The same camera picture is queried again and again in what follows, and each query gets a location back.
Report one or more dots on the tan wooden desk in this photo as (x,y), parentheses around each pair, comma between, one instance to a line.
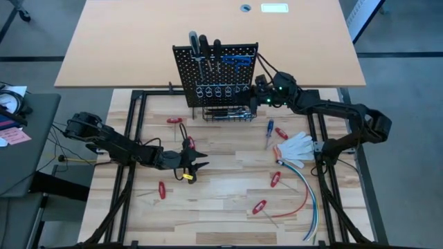
(121,45)

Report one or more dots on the silver table leg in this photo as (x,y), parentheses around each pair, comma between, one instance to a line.
(36,224)

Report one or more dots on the grey desk grommet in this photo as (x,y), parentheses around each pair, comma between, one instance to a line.
(245,8)

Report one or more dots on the black metal pegboard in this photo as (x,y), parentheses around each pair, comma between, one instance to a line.
(183,69)

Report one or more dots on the black metal rig frame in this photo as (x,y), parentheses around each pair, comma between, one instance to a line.
(225,92)

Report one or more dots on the blue object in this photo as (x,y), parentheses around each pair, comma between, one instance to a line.
(5,122)

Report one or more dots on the white glove with orange cuff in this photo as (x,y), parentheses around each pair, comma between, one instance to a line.
(296,148)

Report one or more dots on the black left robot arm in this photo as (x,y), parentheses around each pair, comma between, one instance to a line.
(117,147)

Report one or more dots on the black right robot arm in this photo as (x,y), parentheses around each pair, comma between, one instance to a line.
(346,110)

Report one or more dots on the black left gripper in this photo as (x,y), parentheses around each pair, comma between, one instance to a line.
(174,159)

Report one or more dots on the silver ratchet wrench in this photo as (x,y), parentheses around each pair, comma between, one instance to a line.
(246,114)

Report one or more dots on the dark grey side table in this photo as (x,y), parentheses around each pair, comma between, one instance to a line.
(31,166)

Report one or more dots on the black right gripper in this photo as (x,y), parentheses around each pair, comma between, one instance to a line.
(264,97)

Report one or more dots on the yellow tag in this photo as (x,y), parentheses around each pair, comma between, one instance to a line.
(188,176)

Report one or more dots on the pink paper note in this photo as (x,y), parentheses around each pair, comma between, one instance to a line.
(15,136)

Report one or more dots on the black chair base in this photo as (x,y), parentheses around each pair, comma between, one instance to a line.
(24,15)

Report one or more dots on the small black screwdriver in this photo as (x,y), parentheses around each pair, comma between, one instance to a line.
(217,47)

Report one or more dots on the white desk label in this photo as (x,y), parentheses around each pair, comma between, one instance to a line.
(274,8)

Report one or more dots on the silver screwdriver holder rail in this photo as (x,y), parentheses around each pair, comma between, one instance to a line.
(255,52)

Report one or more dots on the white perforated panel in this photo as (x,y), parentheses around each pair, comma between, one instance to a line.
(360,17)

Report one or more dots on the white paper sheet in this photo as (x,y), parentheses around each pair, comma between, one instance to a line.
(17,90)

